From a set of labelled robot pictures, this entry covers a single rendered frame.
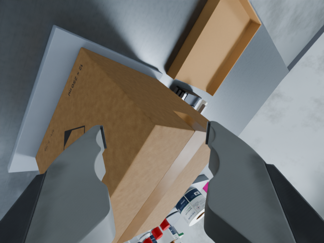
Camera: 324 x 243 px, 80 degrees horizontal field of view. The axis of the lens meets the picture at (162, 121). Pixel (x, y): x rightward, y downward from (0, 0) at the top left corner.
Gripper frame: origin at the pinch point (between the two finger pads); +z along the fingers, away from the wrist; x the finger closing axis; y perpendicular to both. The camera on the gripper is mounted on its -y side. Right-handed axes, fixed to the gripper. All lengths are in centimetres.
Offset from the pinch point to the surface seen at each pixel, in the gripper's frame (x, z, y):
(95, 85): -10.1, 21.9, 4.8
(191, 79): 13, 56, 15
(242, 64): 39, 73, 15
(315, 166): 238, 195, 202
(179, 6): 7.3, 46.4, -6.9
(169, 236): 6, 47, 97
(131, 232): -5.8, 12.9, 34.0
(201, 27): 14, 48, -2
